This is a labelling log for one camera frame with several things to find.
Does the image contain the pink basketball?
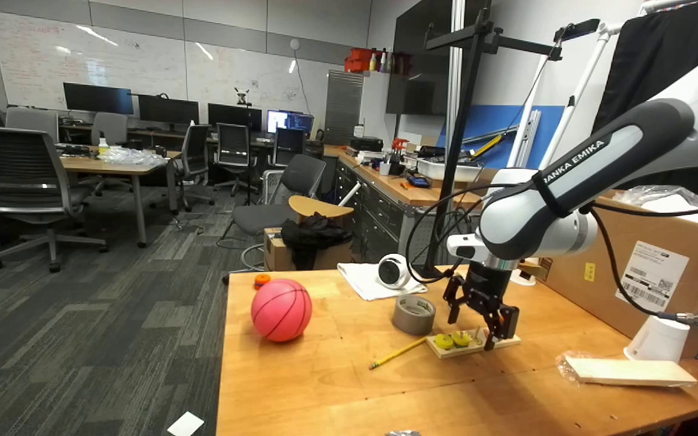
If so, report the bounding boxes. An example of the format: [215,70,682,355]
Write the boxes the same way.
[249,279,315,347]

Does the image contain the light grey office chair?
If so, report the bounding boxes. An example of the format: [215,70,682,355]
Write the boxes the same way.
[89,109,130,149]

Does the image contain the wooden stool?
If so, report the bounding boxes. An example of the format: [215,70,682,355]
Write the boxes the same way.
[287,190,358,224]

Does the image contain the red bag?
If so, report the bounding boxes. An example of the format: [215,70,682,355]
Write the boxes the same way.
[342,45,374,78]

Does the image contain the grey metal cabinet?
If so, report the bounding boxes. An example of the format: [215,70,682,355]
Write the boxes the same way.
[322,68,367,148]

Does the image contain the black cloth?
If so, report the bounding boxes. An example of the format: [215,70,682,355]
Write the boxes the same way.
[588,0,698,194]

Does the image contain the black backpack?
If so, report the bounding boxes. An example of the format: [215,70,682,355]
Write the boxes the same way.
[279,211,356,270]

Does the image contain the white plastic packing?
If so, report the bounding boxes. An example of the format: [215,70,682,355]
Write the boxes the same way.
[613,182,698,234]

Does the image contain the white tripod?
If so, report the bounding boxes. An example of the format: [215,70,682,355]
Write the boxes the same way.
[484,16,622,196]

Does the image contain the black wall screen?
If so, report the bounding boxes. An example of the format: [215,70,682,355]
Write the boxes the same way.
[386,0,453,119]

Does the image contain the grey mesh office chair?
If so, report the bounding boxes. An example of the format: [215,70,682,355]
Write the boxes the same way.
[0,123,111,276]

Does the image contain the white round webcam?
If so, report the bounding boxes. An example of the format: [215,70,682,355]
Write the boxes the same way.
[375,251,414,293]

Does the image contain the grey padded office chair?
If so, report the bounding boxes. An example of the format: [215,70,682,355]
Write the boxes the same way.
[230,149,330,245]

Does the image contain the black computer monitor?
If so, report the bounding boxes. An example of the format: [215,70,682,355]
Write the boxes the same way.
[205,101,264,135]
[61,80,135,119]
[135,91,204,129]

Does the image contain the blue wall panel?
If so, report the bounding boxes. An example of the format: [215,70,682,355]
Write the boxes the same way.
[443,101,568,196]

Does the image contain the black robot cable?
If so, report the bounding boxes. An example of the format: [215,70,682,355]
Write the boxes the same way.
[402,182,698,330]

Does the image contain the white numbered peg board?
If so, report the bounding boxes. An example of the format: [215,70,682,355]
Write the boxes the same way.
[424,324,523,361]

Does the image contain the monitor with blue screen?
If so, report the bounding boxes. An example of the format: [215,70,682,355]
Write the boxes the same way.
[264,109,318,135]

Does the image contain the white paper pad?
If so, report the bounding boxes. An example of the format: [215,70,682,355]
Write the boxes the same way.
[335,259,428,302]

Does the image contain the black camera stand pole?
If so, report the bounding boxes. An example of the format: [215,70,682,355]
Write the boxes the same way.
[420,4,565,280]

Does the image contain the white paper cup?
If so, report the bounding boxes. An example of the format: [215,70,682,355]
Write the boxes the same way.
[621,313,694,366]
[508,265,540,291]

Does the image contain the long wooden workbench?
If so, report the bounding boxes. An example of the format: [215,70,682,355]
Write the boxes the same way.
[321,143,498,265]

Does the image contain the white plastic-wrapped foam board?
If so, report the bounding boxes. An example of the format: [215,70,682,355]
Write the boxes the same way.
[561,350,698,391]

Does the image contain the wooden desk grey legs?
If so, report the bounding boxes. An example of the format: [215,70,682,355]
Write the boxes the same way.
[59,144,185,248]

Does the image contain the yellow pencil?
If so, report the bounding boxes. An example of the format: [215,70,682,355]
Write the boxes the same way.
[367,334,432,372]

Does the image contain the black office chair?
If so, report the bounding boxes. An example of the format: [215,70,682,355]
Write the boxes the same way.
[210,119,261,204]
[178,119,215,213]

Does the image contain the grey tape roll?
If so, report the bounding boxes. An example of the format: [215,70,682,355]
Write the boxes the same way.
[390,291,438,339]

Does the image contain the white plastic bin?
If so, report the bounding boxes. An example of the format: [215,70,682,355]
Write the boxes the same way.
[414,154,484,187]

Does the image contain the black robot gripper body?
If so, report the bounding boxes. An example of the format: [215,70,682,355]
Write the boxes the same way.
[447,263,513,314]

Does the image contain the white paper sheet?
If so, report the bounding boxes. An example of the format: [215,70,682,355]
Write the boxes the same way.
[166,410,205,436]

